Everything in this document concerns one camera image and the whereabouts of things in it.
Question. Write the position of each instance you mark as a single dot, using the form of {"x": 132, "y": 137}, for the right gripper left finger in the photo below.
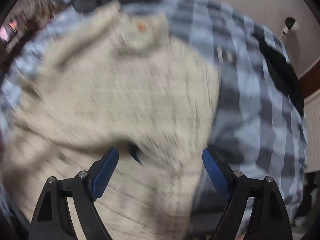
{"x": 52, "y": 219}

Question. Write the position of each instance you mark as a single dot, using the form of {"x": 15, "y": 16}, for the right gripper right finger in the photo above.
{"x": 269, "y": 218}

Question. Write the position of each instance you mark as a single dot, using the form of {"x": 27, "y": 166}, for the cream plaid tweed jacket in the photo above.
{"x": 120, "y": 81}

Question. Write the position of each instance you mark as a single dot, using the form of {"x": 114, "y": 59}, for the blue checkered bed quilt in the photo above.
{"x": 257, "y": 128}

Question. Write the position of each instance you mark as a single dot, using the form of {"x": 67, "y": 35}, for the white louvered closet door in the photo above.
{"x": 312, "y": 112}

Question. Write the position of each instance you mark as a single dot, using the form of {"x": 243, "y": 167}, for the black garment on bed edge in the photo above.
{"x": 282, "y": 73}

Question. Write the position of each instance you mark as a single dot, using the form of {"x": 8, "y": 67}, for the white security camera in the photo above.
{"x": 291, "y": 26}

